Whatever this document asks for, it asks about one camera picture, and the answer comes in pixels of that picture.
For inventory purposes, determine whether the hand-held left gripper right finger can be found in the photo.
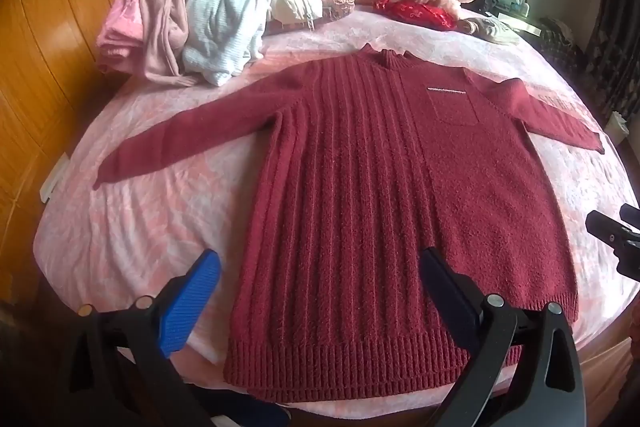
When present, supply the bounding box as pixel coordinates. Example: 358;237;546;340
419;247;586;427

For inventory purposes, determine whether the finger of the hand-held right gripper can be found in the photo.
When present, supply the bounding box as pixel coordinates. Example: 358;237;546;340
586;204;640;280

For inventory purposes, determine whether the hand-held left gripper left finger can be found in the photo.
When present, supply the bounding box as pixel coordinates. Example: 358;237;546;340
67;249;222;427

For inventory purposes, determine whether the dark red knit sweater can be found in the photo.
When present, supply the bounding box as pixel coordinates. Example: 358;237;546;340
92;44;606;405

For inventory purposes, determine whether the pink printed blanket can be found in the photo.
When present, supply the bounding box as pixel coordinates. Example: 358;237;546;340
32;2;640;418

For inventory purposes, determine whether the white box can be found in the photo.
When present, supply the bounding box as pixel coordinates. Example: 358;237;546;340
605;112;629;146

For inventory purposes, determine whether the dark plaid cloth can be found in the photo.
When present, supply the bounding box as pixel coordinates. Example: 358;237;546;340
537;17;586;75

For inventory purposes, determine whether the dark curtain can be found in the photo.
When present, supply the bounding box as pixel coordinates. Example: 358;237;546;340
585;0;640;118

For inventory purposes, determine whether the beige cloth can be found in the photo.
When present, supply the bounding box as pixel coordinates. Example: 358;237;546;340
460;16;523;45

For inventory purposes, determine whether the red patterned cloth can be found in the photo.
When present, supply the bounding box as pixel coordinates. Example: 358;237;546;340
374;0;458;32

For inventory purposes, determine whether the light blue ribbed garment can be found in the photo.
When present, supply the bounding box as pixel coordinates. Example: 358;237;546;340
180;0;321;86

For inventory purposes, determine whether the pink garment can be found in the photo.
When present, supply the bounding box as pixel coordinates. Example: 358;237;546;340
95;0;198;86

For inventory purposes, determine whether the wooden wardrobe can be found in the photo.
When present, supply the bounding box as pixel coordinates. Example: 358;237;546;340
0;0;156;238

